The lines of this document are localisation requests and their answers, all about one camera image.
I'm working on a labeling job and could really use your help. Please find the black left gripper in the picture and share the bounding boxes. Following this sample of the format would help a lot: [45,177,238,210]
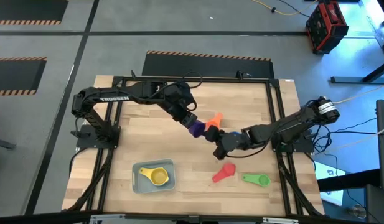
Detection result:
[166,82,199,129]

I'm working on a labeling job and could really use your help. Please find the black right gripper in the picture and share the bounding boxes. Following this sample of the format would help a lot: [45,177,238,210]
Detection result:
[205,125,252,161]

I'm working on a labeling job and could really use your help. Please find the purple measuring cup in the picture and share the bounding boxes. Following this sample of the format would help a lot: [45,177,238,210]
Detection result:
[188,120,208,139]

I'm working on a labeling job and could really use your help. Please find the orange measuring cup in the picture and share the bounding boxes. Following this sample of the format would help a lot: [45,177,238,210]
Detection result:
[205,112,224,131]

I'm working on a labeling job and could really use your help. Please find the red measuring cup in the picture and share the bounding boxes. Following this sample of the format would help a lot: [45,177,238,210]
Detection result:
[212,162,236,184]

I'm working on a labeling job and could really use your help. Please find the green measuring cup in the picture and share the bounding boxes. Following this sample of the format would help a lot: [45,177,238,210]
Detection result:
[241,173,271,188]

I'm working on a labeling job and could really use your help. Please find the yellow measuring cup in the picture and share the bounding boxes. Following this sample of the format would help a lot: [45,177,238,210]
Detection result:
[139,166,170,187]

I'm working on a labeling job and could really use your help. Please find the grey plastic basket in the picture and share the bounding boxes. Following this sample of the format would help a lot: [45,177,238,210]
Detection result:
[131,159,176,194]

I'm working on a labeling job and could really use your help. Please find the black mat with striped edge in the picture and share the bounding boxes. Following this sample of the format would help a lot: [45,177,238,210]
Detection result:
[141,50,275,79]
[0,57,48,96]
[0,0,70,26]

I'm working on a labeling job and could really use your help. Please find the silver aluminium bar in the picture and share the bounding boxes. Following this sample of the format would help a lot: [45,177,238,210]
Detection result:
[88,213,128,224]
[261,217,300,224]

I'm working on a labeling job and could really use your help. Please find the white printed sheet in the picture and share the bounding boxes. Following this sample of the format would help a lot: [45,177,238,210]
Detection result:
[314,160,347,207]

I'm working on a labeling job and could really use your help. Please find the black beam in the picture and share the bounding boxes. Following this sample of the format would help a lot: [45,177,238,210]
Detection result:
[317,169,381,193]

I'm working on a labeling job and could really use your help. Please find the black desk leg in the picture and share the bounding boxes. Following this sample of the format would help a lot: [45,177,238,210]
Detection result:
[330,60,384,84]

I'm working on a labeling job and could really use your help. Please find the metal can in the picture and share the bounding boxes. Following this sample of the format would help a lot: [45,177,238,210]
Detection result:
[348,204,367,220]

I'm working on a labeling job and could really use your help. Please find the red and black toolbox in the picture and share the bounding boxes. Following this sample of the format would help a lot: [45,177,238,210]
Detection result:
[305,0,350,55]

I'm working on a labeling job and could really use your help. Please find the black chair leg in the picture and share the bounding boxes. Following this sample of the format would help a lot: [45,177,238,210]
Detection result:
[0,136,17,151]

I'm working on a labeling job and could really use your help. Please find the black cable loop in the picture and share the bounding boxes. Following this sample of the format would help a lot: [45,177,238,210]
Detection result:
[182,71,204,90]

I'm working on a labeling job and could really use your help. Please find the black table frame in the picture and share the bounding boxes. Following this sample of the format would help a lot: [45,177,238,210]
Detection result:
[65,70,325,218]

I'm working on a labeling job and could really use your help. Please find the black cable bundle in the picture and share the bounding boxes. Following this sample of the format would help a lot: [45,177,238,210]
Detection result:
[303,118,379,178]

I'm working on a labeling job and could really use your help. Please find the yellow extension cable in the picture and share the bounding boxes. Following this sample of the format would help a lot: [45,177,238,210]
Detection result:
[333,82,384,105]

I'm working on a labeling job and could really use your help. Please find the yellow floor cable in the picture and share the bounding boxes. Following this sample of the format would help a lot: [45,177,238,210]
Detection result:
[252,0,319,16]

